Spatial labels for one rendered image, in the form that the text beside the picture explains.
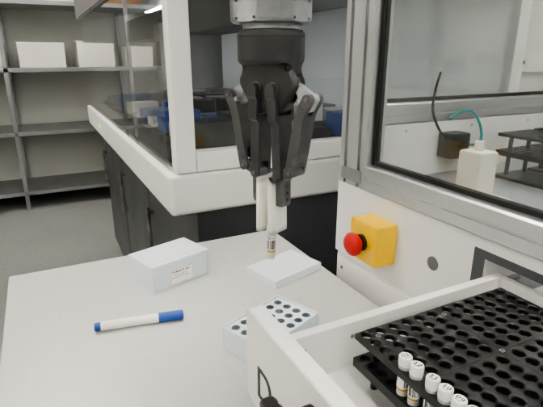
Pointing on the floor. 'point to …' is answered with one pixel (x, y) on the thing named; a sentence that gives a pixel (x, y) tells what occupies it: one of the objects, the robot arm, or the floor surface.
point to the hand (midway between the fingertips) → (271, 203)
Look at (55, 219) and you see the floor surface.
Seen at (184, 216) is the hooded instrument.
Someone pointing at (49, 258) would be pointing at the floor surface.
